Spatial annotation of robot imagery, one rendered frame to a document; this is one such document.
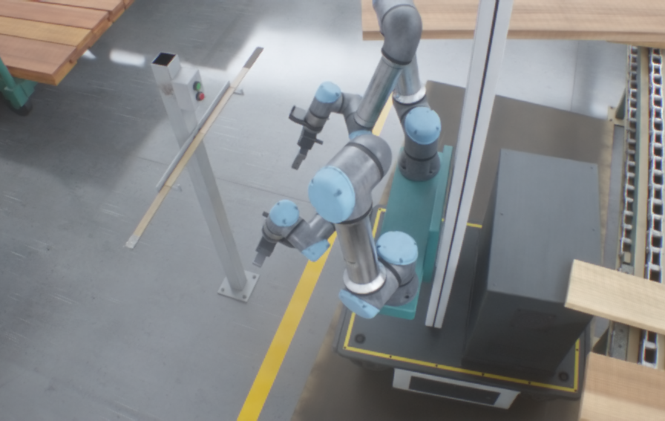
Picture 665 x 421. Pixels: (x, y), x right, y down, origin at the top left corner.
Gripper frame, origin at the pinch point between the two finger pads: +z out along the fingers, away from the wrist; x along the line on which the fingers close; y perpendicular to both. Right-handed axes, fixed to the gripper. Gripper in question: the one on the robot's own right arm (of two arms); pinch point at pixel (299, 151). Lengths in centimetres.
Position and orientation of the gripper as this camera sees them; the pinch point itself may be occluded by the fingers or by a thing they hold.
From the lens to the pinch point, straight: 217.2
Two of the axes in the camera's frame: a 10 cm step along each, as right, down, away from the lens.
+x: 1.3, -7.1, 6.9
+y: 9.3, 3.3, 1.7
